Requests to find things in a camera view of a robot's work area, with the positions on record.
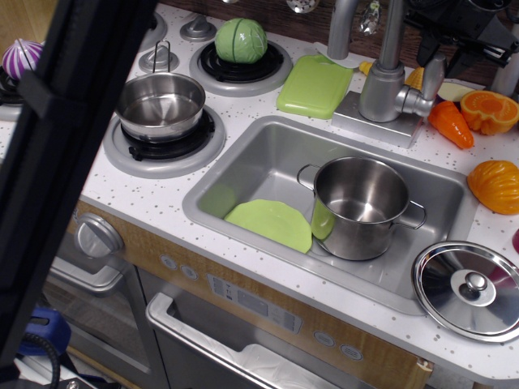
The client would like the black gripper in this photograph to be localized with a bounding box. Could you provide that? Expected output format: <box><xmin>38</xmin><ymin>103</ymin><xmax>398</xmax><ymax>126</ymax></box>
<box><xmin>405</xmin><ymin>1</ymin><xmax>513</xmax><ymax>79</ymax></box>

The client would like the silver faucet lever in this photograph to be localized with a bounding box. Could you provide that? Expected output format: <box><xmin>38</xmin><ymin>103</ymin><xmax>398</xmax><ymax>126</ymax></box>
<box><xmin>422</xmin><ymin>53</ymin><xmax>447</xmax><ymax>100</ymax></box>

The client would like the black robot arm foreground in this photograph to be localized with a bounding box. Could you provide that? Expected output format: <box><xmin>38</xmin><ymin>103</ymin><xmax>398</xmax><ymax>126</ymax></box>
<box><xmin>1</xmin><ymin>1</ymin><xmax>518</xmax><ymax>384</ymax></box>

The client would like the silver vertical pole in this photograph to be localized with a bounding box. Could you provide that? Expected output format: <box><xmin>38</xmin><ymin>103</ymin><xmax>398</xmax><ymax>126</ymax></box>
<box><xmin>490</xmin><ymin>65</ymin><xmax>518</xmax><ymax>97</ymax></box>

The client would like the white purple eggplant slice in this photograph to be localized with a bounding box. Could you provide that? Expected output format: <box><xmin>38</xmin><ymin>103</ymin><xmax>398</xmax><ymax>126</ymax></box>
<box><xmin>437</xmin><ymin>82</ymin><xmax>474</xmax><ymax>102</ymax></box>

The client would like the yellow toy corn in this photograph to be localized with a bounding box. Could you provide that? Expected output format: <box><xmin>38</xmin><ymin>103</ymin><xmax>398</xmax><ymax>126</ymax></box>
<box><xmin>405</xmin><ymin>66</ymin><xmax>425</xmax><ymax>90</ymax></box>

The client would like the orange toy carrot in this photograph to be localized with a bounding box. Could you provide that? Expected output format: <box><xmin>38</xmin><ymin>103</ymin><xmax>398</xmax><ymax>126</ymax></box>
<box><xmin>427</xmin><ymin>100</ymin><xmax>474</xmax><ymax>149</ymax></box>

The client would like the orange toy pepper half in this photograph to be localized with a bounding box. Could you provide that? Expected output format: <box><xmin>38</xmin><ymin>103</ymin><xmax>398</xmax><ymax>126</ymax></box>
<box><xmin>460</xmin><ymin>90</ymin><xmax>518</xmax><ymax>135</ymax></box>

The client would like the yellow toy piece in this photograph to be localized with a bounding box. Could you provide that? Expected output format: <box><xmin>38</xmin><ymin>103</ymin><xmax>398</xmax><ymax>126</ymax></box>
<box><xmin>358</xmin><ymin>61</ymin><xmax>373</xmax><ymax>76</ymax></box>

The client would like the green cutting board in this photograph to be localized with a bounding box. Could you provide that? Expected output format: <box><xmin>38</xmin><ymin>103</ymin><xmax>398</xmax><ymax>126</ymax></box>
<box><xmin>276</xmin><ymin>54</ymin><xmax>354</xmax><ymax>120</ymax></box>

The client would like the orange toy pumpkin slice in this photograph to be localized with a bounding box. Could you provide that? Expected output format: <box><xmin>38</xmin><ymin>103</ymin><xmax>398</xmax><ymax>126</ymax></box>
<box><xmin>467</xmin><ymin>160</ymin><xmax>518</xmax><ymax>215</ymax></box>

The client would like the large steel pot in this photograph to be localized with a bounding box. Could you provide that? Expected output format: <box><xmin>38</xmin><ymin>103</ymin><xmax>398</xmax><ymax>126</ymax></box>
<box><xmin>296</xmin><ymin>156</ymin><xmax>427</xmax><ymax>261</ymax></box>

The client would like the purple toy item right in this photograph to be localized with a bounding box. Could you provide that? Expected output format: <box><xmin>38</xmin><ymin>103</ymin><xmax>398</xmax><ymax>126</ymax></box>
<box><xmin>512</xmin><ymin>230</ymin><xmax>519</xmax><ymax>252</ymax></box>

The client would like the green toy cabbage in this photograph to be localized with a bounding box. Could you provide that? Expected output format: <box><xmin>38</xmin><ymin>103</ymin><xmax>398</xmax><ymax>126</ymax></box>
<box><xmin>215</xmin><ymin>18</ymin><xmax>268</xmax><ymax>64</ymax></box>

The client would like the grey sink basin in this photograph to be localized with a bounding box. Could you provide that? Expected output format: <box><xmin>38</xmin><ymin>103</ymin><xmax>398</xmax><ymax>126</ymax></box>
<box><xmin>182</xmin><ymin>116</ymin><xmax>478</xmax><ymax>315</ymax></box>

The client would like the back right burner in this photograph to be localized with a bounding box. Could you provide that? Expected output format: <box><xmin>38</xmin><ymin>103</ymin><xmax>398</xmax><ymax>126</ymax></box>
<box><xmin>189</xmin><ymin>41</ymin><xmax>293</xmax><ymax>97</ymax></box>

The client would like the steel pot lid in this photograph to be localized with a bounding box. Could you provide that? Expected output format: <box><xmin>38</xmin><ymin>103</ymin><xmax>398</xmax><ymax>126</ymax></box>
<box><xmin>411</xmin><ymin>241</ymin><xmax>518</xmax><ymax>343</ymax></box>

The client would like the green plate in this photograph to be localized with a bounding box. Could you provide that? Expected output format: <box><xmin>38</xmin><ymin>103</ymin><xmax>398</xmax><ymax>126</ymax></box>
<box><xmin>224</xmin><ymin>199</ymin><xmax>313</xmax><ymax>254</ymax></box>

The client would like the grey stove knob back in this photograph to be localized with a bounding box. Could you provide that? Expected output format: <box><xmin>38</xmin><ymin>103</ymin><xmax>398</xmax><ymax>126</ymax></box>
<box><xmin>180</xmin><ymin>15</ymin><xmax>217</xmax><ymax>42</ymax></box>

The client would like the grey stove knob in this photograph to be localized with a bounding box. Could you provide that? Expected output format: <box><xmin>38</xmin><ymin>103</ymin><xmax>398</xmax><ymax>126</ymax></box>
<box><xmin>138</xmin><ymin>45</ymin><xmax>179</xmax><ymax>73</ymax></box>
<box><xmin>180</xmin><ymin>15</ymin><xmax>217</xmax><ymax>42</ymax></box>

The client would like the back left burner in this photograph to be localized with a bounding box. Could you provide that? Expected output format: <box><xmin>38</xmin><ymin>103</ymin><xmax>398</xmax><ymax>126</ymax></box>
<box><xmin>139</xmin><ymin>12</ymin><xmax>167</xmax><ymax>52</ymax></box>

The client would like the small steel saucepan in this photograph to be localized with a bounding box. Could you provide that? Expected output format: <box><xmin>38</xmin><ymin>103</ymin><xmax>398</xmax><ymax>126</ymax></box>
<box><xmin>115</xmin><ymin>40</ymin><xmax>206</xmax><ymax>143</ymax></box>

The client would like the grey stove knob middle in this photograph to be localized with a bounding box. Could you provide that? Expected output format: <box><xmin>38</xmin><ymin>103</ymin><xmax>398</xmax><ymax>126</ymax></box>
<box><xmin>138</xmin><ymin>45</ymin><xmax>179</xmax><ymax>73</ymax></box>

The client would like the silver oven knob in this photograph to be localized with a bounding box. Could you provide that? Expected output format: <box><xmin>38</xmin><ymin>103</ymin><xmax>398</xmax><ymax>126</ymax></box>
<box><xmin>74</xmin><ymin>212</ymin><xmax>124</xmax><ymax>259</ymax></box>

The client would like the purple toy onion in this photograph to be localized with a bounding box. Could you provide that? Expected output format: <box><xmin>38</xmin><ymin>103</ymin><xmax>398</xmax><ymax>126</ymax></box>
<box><xmin>2</xmin><ymin>39</ymin><xmax>44</xmax><ymax>81</ymax></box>

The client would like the blue clamp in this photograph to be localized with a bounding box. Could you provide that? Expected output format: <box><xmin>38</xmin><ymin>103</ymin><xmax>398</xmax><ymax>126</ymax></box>
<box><xmin>25</xmin><ymin>307</ymin><xmax>71</xmax><ymax>356</ymax></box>

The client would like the front burner grey ring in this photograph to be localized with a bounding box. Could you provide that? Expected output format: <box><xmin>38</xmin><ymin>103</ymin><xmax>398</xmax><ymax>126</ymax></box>
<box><xmin>102</xmin><ymin>105</ymin><xmax>227</xmax><ymax>180</ymax></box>

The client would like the dishwasher door handle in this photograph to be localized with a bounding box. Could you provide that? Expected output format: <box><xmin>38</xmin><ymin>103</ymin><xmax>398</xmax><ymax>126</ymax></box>
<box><xmin>145</xmin><ymin>293</ymin><xmax>341</xmax><ymax>389</ymax></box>

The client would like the oven door handle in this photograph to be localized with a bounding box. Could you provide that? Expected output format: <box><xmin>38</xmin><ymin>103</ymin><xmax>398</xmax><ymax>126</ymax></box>
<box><xmin>50</xmin><ymin>257</ymin><xmax>123</xmax><ymax>298</ymax></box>

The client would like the black coiled cable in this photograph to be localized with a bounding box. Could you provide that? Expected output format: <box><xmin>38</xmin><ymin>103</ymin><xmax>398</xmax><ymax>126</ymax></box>
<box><xmin>22</xmin><ymin>331</ymin><xmax>64</xmax><ymax>389</ymax></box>

